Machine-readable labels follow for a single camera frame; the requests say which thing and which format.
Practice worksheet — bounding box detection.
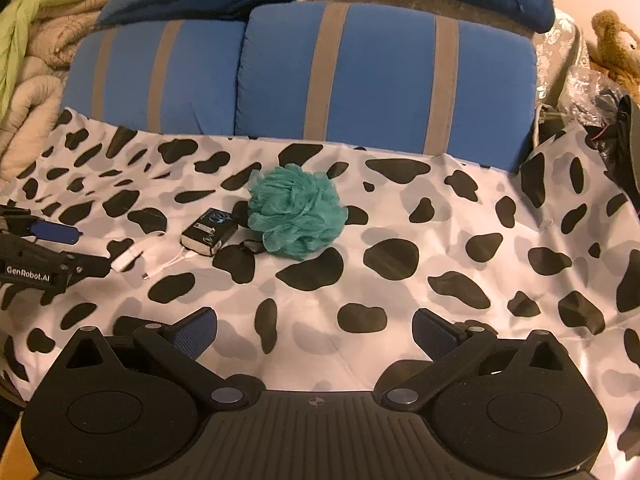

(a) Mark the white charging cable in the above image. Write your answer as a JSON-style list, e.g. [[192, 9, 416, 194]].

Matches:
[[111, 232, 201, 281]]

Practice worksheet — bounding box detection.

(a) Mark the light green cloth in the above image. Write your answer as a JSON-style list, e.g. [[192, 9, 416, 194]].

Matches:
[[0, 0, 133, 116]]

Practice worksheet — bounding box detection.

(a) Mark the brown plush toy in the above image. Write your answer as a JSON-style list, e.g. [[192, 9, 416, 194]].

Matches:
[[591, 9, 640, 83]]

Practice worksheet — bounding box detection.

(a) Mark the beige quilt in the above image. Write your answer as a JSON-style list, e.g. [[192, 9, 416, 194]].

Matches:
[[0, 0, 121, 181]]

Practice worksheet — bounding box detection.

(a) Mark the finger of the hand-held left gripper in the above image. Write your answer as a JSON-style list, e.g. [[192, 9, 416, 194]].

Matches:
[[0, 205, 84, 247], [30, 244, 111, 281]]

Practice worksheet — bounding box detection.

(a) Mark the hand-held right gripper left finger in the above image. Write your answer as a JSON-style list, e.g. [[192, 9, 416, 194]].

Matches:
[[65, 307, 249, 408]]

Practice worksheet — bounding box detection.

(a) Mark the black power bank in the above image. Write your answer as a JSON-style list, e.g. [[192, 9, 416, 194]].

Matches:
[[180, 208, 236, 257]]

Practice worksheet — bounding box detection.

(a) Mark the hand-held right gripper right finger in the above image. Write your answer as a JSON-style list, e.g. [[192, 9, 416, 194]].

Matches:
[[380, 307, 568, 411]]

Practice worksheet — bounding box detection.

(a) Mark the olive brown cloth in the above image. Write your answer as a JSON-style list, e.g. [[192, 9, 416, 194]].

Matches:
[[300, 0, 536, 37]]

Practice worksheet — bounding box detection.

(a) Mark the cow print blanket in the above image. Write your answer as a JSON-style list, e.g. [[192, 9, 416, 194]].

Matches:
[[0, 106, 640, 480]]

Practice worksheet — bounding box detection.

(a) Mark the silver foil bag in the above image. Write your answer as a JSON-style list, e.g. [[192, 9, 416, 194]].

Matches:
[[535, 10, 626, 126]]

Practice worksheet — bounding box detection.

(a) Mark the blue cushion with grey stripes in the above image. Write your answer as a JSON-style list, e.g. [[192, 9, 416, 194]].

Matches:
[[235, 1, 538, 175], [64, 20, 248, 137]]

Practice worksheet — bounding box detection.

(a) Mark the teal bath loofah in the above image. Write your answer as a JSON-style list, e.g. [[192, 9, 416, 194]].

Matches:
[[247, 166, 349, 261]]

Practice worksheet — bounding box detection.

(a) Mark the black cap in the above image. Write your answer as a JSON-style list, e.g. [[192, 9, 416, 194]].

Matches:
[[592, 87, 640, 196]]

